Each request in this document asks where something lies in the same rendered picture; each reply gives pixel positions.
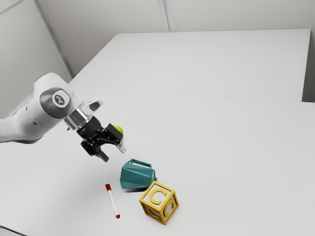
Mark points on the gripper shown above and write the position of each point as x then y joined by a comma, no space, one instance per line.
93,129

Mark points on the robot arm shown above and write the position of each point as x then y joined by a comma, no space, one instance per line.
27,115

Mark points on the teal faceted mug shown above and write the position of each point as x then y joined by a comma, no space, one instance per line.
135,175

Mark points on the yellow-green ball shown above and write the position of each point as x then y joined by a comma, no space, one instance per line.
118,129

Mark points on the white marker with red cap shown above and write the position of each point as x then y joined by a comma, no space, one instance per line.
112,200

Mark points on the yellow letter block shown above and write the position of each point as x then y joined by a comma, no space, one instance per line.
159,202

